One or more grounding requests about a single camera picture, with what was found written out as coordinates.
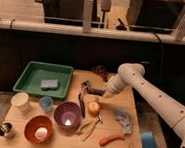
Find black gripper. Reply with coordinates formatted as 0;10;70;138
78;81;104;118

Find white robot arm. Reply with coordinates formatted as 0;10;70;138
85;63;185;148

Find purple bowl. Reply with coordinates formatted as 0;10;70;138
54;101;81;129

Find red bowl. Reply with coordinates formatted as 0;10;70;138
24;115;53;144

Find wooden board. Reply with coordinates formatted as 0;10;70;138
0;60;154;148

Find yellow tongs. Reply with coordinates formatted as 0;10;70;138
76;115;103;141

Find blue sponge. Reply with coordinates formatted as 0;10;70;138
40;79;59;90

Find small blue cup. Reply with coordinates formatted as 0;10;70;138
38;96;54;113

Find dark brown pinecone object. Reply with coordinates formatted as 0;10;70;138
91;65;108;82

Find red sausage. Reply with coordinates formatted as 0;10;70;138
99;134;125;147

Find blue grey cloth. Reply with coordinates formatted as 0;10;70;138
115;110;133;135

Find green plastic tray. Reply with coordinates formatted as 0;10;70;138
13;61;73;100

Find white paper cup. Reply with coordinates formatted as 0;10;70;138
10;92;31;114

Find blue tape roll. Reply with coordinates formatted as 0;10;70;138
140;131;157;148

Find metal cup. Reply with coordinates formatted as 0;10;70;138
0;122;15;139

